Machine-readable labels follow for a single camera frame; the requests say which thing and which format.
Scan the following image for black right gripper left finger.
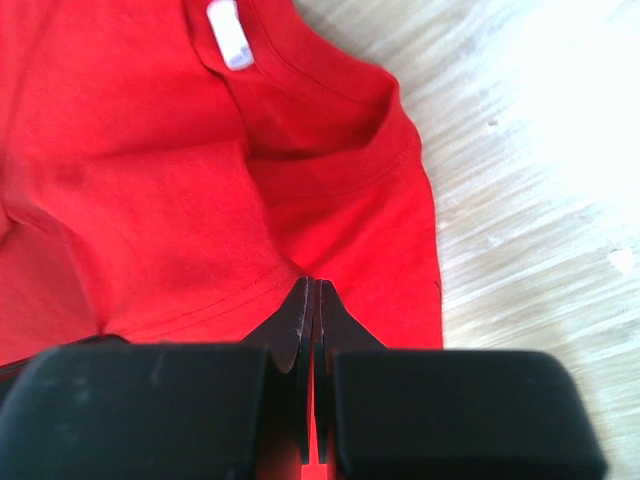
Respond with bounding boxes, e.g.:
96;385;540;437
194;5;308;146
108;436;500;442
1;278;311;479

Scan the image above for red t shirt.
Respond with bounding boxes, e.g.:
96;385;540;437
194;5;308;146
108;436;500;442
0;0;445;480

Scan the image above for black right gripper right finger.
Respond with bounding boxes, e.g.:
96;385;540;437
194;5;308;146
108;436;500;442
313;280;608;479

